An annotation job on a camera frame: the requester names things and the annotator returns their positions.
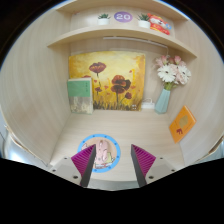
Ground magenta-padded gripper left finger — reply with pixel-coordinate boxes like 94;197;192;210
49;143;98;188

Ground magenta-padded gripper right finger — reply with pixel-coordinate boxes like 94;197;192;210
130;143;178;188

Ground pink computer mouse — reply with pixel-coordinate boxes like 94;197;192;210
94;139;113;169

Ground round blue-rimmed cartoon mouse pad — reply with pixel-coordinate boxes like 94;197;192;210
77;133;122;174

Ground orange booklet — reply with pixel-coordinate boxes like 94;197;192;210
168;105;197;144

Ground white power strip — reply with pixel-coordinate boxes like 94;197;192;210
140;101;156;111

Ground teal faceted vase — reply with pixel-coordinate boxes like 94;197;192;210
154;87;172;115

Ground green covered book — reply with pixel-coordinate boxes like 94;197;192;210
67;77;94;115

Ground yellow poppy flower painting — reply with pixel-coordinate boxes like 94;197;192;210
68;50;147;112

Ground white and pink flowers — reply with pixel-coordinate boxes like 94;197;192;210
154;54;193;91

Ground wooden shelf with decorations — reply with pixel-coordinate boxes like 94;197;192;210
46;0;198;58

